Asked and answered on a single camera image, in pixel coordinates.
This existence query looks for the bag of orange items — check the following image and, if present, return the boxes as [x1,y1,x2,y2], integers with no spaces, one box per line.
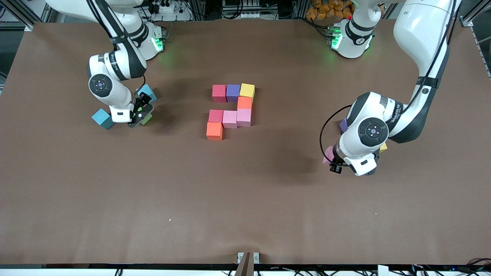
[306,0,355,20]

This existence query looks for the aluminium frame profile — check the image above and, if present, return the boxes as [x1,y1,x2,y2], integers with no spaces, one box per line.
[460,0,491,79]
[0,0,58,32]

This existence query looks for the blue foam block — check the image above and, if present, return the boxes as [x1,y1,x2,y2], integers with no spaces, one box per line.
[137,84,158,104]
[91,108,115,130]

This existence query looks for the metal bracket with brown wedge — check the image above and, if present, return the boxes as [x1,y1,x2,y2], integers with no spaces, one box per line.
[235,252,260,276]

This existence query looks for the white power strip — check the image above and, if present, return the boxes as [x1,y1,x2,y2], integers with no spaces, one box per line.
[143,0,192,21]

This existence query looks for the brown table cover sheet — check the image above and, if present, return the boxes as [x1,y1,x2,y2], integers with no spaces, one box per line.
[0,18,491,266]

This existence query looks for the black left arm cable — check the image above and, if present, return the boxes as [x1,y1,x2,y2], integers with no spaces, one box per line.
[320,0,463,167]

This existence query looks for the silver metal rack equipment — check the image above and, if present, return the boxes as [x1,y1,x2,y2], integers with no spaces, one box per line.
[222,0,267,20]

